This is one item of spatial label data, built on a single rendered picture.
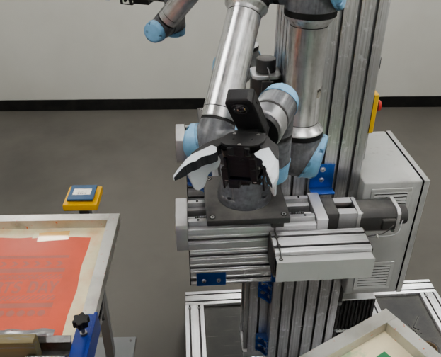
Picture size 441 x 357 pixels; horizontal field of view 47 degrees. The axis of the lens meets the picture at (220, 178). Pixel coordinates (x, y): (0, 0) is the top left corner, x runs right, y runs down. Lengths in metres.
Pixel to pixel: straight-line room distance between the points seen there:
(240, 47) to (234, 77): 0.06
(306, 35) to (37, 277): 1.09
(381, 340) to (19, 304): 1.04
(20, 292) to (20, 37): 3.61
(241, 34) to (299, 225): 0.59
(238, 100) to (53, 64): 4.31
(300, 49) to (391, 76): 4.03
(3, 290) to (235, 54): 1.03
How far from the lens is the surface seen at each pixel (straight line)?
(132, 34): 4.77
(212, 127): 1.02
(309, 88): 1.19
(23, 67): 5.12
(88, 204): 1.98
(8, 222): 1.92
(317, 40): 1.16
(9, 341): 1.40
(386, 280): 1.87
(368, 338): 1.48
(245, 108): 0.77
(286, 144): 0.98
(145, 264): 3.11
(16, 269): 1.75
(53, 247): 1.80
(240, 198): 1.34
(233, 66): 1.06
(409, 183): 1.64
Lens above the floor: 2.06
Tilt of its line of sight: 32 degrees down
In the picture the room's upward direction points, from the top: straight up
